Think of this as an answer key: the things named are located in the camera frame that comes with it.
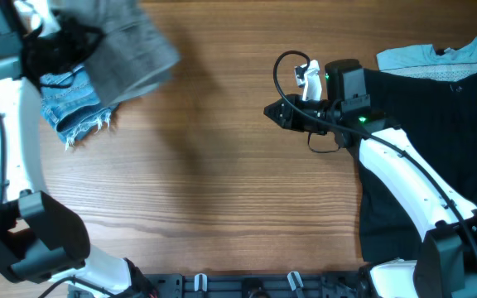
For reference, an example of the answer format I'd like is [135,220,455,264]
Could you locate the black mounting rail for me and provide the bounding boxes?
[147,272,366,298]

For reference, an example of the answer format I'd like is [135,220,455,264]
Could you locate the light blue shirt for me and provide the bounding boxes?
[376,37,477,81]

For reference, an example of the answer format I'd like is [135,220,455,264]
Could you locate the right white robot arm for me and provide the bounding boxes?
[263,94,477,297]

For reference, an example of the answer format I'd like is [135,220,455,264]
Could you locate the grey shorts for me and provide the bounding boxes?
[49,0,181,107]

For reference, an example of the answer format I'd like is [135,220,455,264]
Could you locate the folded blue denim shorts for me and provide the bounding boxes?
[40,65,118,150]

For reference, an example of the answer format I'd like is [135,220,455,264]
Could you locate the black shorts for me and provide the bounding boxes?
[359,70,477,262]

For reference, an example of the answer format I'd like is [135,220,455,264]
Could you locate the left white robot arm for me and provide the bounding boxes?
[0,1,156,297]

